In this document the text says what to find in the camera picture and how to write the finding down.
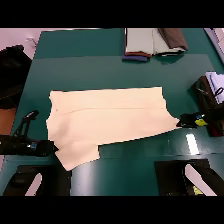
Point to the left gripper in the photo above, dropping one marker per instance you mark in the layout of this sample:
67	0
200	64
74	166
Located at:
44	148

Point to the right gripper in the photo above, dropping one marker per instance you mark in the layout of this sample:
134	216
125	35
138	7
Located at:
190	120

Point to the cream shirt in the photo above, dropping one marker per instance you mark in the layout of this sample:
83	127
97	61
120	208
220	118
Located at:
110	116

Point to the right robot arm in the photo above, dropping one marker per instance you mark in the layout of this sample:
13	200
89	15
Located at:
213	116

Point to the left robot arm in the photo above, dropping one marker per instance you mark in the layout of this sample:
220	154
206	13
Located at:
15	146

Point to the pale grey garment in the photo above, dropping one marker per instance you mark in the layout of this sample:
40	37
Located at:
164	48

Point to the blue garment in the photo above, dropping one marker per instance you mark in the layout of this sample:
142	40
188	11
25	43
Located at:
135	59

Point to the brown garment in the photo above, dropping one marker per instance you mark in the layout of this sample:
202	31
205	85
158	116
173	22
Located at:
174	37

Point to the red garment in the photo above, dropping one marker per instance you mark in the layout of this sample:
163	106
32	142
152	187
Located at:
137	54

